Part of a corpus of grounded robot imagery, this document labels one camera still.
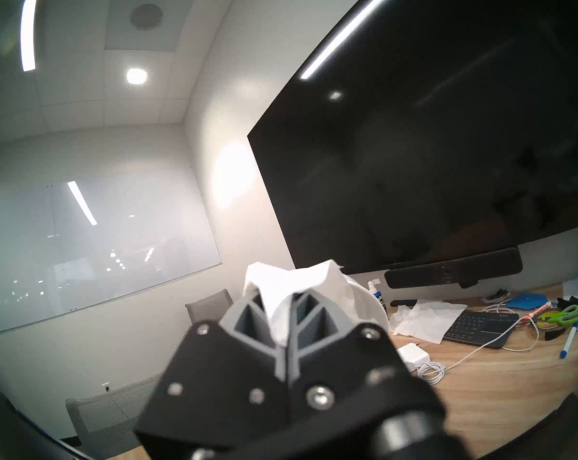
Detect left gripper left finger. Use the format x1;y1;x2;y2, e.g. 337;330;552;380
134;291;290;460

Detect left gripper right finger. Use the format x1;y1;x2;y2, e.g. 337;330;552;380
287;290;447;446

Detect white tissue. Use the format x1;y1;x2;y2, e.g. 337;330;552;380
243;259;349;345

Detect white power charger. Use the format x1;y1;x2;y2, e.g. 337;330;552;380
397;343;431;372

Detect grey fabric chair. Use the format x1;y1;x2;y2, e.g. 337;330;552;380
185;289;235;324

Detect whiteboard cleaner spray bottle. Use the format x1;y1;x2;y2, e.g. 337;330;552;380
368;278;388;312

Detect flat white paper towel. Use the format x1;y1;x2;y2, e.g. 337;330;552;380
389;299;468;345

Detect grey mesh chair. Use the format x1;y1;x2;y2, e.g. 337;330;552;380
66;372;165;460

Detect black keyboard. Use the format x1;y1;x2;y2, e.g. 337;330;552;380
442;310;520;349

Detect black video bar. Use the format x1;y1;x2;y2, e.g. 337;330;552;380
384;247;523;290

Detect blue flat object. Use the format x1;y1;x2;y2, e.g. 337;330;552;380
505;292;551;311

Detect orange white marker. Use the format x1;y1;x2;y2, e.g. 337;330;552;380
520;301;554;324

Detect blue white marker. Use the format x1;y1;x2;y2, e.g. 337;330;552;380
559;322;578;359

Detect round ceiling speaker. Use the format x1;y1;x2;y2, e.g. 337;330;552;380
130;3;164;31

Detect ceiling strip light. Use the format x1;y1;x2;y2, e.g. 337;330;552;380
20;0;41;73

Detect wide glass wall board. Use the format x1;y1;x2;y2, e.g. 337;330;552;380
0;166;222;337

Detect green handled scissors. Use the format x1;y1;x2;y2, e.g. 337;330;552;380
537;305;578;327

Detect large black wall screen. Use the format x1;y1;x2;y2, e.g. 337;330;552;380
247;0;578;275

